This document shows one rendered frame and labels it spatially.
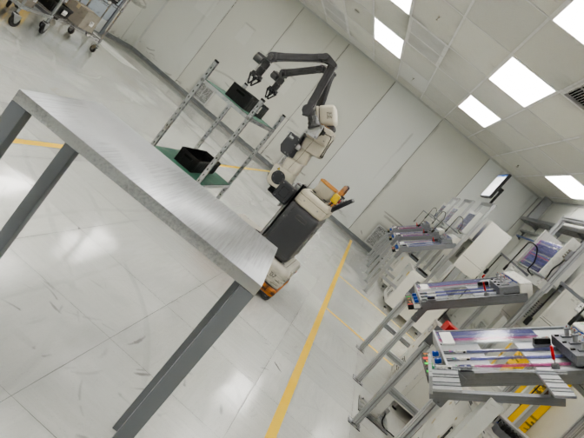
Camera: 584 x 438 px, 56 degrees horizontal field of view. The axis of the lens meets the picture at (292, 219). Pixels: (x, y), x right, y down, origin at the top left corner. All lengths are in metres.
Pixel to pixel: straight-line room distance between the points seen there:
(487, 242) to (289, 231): 3.87
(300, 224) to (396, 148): 7.53
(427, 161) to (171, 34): 5.94
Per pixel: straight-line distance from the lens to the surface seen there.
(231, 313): 1.29
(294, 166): 4.02
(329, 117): 4.02
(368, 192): 11.22
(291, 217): 3.86
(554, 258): 4.05
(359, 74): 11.43
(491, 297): 4.01
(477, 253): 7.27
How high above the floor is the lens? 1.14
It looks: 8 degrees down
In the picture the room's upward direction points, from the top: 40 degrees clockwise
